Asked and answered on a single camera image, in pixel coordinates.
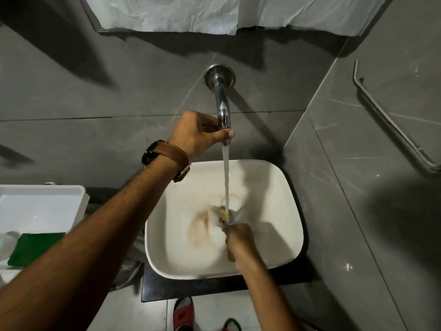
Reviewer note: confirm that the person's left hand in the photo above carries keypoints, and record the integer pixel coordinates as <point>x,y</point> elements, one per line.
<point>193,134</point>

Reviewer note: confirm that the person's right hand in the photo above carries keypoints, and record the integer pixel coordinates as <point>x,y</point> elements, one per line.
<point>241,243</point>

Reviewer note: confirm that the person's left thumb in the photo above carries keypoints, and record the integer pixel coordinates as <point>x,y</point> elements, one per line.
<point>222,135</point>

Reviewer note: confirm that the person's right fingers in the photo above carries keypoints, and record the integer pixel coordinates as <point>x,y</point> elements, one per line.
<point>231,231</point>

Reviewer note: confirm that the chrome wall tap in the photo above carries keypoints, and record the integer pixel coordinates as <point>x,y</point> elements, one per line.
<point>222,99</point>

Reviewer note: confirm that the person's left forearm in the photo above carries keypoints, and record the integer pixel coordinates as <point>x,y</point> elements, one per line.
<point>86,251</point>

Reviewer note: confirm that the person's right forearm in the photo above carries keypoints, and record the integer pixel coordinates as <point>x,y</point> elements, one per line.
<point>270,296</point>

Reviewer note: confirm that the stream of water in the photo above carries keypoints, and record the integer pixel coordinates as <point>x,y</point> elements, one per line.
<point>225,175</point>

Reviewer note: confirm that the white ceramic sink basin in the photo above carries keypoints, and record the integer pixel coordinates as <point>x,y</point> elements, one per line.
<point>275,217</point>

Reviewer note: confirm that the black stone counter slab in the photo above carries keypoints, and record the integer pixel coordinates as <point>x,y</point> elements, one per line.
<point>193,287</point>

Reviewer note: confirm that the red and black slipper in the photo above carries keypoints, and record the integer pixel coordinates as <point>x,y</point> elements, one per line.
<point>231,325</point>
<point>183,313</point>

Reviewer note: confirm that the grey drain pipe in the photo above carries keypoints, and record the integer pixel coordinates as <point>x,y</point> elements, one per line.
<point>128,274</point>

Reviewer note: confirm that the mirror covered with white paper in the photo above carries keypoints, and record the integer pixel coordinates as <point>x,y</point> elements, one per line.
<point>206,12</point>

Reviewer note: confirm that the white plastic tray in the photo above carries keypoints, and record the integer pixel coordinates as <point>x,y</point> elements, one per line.
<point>38,206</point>

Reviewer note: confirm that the green scrub pad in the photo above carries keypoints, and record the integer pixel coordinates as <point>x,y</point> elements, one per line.
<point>34,248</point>

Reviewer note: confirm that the chrome towel rail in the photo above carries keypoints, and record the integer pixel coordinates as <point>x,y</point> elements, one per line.
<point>389,125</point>

